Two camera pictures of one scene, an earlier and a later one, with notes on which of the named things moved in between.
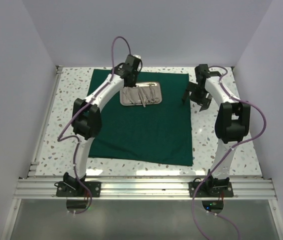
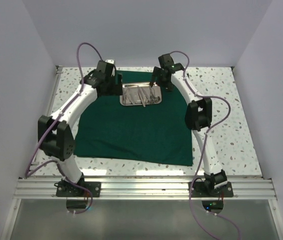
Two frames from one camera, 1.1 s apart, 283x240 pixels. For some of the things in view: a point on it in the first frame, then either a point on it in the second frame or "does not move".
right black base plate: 203,191 does not move
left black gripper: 134,83 -> 117,89
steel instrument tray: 143,93 does not move
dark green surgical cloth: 161,134 does not move
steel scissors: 155,99 does not move
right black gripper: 191,87 -> 156,72
